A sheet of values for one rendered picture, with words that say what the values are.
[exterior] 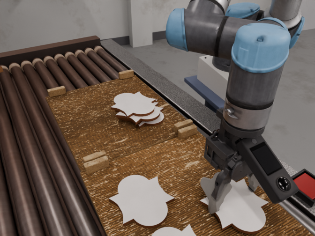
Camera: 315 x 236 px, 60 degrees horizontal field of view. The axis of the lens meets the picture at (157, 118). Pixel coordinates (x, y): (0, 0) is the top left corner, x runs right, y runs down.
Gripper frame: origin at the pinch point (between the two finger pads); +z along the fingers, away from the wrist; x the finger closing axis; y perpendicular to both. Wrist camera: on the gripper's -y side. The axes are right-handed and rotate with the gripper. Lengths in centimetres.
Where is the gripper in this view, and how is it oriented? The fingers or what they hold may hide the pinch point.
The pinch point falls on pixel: (234, 202)
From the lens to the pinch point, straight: 61.6
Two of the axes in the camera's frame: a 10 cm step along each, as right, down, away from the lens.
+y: -4.9, -5.0, 7.1
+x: -8.7, 2.9, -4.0
